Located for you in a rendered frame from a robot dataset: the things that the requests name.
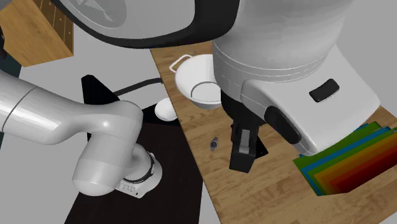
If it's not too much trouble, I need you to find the wooden table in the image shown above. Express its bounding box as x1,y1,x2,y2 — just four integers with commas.
150,40,397,224

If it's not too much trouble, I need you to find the black curved bar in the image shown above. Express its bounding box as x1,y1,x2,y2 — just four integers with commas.
113,77,163,97

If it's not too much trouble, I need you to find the black robot stand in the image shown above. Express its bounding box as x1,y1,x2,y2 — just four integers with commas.
63,74,206,224

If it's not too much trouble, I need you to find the white bowl with handle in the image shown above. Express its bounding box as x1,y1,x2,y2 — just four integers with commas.
169,53,223,110

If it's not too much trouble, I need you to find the white oval object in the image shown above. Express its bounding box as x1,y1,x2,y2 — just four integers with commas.
154,97,179,122

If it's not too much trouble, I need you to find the wooden cabinet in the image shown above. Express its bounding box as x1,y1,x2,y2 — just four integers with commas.
0,0,75,67

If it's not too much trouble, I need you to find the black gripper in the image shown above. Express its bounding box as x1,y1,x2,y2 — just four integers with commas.
220,91,268,174

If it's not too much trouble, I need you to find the rainbow coloured stack of sheets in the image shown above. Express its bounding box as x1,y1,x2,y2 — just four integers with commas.
292,121,397,197

